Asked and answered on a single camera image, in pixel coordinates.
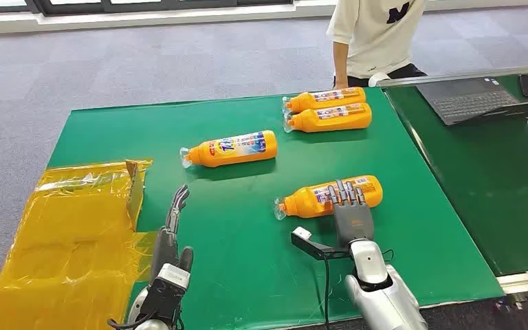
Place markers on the green table mat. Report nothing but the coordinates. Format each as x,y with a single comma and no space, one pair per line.
255,255

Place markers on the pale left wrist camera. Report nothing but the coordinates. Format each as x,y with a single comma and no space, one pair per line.
173,275

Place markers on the green side table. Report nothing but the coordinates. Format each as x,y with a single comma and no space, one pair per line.
487,182

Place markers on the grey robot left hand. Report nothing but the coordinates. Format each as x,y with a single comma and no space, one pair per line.
166,246

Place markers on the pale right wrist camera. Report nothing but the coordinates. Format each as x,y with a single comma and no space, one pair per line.
302,234

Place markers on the person's right forearm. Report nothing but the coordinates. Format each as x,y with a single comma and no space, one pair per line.
340,61

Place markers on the yellow plastic wrapped cardboard box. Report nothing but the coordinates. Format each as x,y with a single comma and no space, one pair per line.
72,246

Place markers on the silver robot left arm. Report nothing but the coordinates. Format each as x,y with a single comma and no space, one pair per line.
137,306

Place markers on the dark grey laptop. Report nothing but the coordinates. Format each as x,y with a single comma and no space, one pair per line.
469,98

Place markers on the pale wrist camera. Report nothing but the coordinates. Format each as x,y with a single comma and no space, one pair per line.
173,275
302,234

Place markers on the person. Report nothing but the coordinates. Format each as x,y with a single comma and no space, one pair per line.
375,36

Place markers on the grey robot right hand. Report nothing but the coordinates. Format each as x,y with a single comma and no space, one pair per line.
353,223

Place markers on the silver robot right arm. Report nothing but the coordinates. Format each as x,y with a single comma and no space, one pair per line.
375,300

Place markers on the orange detergent bottle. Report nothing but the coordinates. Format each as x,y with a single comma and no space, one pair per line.
305,202
232,149
323,99
332,119

